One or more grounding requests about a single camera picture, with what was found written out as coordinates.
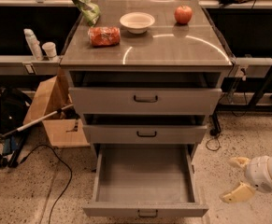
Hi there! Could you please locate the black floor cable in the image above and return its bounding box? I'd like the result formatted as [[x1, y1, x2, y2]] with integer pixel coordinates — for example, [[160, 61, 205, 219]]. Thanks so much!
[[19, 144, 74, 224]]

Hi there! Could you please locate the black table leg frame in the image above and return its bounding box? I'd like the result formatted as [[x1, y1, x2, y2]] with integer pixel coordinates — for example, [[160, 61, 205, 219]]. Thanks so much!
[[216, 65, 272, 112]]

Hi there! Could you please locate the white and black pole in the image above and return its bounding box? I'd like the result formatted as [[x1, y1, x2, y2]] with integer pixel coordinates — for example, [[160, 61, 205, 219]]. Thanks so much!
[[1, 104, 74, 138]]

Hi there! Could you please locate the green chip bag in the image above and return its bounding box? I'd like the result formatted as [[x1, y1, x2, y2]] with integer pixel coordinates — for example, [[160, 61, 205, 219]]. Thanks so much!
[[71, 0, 100, 27]]

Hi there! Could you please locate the white plastic bottle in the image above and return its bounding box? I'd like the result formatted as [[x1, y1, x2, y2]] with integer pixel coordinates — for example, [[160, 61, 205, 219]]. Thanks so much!
[[23, 29, 43, 61]]

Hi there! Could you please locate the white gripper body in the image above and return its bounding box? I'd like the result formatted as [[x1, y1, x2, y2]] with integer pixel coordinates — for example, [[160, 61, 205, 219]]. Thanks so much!
[[245, 156, 272, 193]]

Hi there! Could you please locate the red apple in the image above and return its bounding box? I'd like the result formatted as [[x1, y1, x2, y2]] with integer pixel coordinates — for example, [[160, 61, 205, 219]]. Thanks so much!
[[174, 6, 193, 24]]

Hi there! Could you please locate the black backpack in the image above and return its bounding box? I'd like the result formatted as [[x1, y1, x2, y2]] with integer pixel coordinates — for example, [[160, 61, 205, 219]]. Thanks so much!
[[0, 88, 32, 134]]

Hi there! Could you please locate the orange snack packet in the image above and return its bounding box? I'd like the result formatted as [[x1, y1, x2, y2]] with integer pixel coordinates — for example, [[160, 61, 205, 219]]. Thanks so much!
[[88, 27, 121, 47]]

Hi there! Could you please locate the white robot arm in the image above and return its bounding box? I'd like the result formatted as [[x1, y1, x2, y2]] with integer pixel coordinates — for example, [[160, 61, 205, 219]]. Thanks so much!
[[220, 156, 272, 203]]

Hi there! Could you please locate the grey drawer cabinet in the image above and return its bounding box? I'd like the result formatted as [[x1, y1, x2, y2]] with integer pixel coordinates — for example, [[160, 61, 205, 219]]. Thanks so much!
[[61, 0, 232, 152]]

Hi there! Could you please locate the grey bottom drawer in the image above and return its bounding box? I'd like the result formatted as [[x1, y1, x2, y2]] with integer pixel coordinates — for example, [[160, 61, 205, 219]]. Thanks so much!
[[84, 145, 208, 218]]

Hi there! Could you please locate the white paper cup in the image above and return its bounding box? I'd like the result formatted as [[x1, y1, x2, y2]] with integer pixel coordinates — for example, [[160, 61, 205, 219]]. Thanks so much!
[[42, 42, 57, 61]]

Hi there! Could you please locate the black coiled cable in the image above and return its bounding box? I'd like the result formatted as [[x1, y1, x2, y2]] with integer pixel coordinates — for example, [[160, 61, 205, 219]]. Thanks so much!
[[205, 135, 222, 152]]

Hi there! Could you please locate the grey middle drawer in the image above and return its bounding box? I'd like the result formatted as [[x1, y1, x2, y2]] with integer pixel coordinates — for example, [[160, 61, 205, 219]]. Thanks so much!
[[83, 114, 207, 144]]

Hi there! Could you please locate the grey top drawer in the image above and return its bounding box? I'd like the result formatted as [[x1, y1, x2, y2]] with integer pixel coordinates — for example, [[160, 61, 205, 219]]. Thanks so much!
[[69, 71, 221, 115]]

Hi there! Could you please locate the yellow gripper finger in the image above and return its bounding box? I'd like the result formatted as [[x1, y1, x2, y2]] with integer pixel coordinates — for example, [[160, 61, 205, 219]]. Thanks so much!
[[220, 182, 255, 203], [228, 157, 251, 170]]

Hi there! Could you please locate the brown cardboard box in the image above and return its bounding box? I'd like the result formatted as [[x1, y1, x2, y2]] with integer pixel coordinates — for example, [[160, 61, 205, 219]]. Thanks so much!
[[23, 69, 89, 147]]

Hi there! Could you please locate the white bowl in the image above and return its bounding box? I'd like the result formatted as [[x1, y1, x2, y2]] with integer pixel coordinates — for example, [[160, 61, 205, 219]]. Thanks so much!
[[120, 12, 155, 34]]

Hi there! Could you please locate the grey drawer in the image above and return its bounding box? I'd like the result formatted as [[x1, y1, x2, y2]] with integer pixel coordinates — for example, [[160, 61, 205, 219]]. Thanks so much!
[[83, 114, 207, 144], [84, 145, 208, 218], [69, 71, 221, 115]]

